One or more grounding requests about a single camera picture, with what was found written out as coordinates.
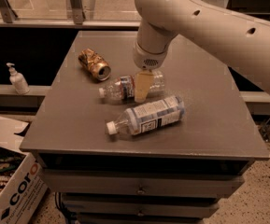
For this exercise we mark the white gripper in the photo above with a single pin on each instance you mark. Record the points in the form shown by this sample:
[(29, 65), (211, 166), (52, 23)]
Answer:
[(148, 59)]

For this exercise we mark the clear bottle red label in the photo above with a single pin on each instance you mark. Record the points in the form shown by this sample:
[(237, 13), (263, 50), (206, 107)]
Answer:
[(123, 88)]

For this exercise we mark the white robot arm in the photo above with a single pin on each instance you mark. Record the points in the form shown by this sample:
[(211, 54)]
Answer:
[(238, 40)]

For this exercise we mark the clear bottle blue label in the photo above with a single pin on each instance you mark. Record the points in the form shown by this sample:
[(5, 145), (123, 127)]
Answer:
[(148, 117)]

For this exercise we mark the white pump dispenser bottle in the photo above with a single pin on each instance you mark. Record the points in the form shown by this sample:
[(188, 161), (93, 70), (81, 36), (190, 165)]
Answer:
[(17, 80)]

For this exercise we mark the crushed gold can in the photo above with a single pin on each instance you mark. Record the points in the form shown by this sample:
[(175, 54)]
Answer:
[(94, 64)]

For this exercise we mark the grey drawer cabinet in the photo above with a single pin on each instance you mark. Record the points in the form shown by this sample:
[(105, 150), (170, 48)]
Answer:
[(168, 161)]

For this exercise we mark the upper drawer knob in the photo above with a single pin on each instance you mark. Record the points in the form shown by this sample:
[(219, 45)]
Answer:
[(140, 191)]

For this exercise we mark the white cardboard box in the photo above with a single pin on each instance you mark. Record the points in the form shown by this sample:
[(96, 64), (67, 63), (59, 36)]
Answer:
[(25, 189)]

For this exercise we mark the middle metal railing bracket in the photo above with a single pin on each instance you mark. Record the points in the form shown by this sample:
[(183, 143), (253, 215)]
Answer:
[(78, 16)]

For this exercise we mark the metal railing bracket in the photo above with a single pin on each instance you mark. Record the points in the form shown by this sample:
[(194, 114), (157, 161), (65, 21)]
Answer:
[(7, 13), (78, 16)]

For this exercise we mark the left metal railing bracket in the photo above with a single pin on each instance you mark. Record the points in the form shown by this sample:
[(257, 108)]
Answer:
[(7, 13)]

